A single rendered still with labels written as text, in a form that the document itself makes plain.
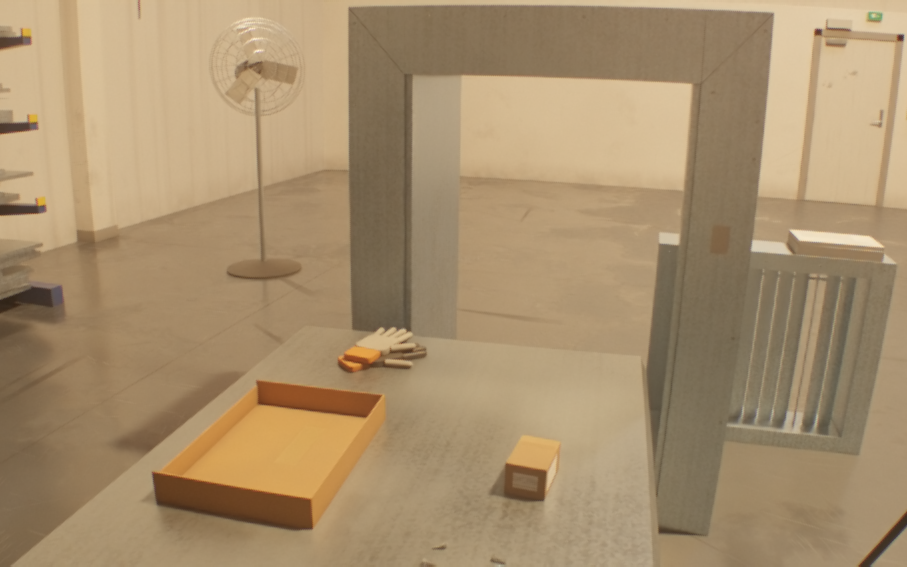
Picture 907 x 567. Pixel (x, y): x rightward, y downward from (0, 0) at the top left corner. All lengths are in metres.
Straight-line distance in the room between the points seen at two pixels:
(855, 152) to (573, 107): 3.66
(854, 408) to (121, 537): 2.60
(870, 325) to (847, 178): 7.27
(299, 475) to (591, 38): 1.36
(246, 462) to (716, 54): 1.53
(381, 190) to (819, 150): 8.30
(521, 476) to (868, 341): 1.95
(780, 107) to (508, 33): 8.04
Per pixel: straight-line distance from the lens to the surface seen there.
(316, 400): 1.63
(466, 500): 1.33
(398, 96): 2.20
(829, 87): 10.07
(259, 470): 1.43
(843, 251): 2.91
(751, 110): 2.08
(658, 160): 9.91
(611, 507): 1.34
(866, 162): 10.24
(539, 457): 1.34
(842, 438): 3.16
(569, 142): 9.96
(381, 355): 1.89
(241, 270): 5.30
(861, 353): 3.03
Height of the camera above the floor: 1.37
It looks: 16 degrees down
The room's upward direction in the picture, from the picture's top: 1 degrees clockwise
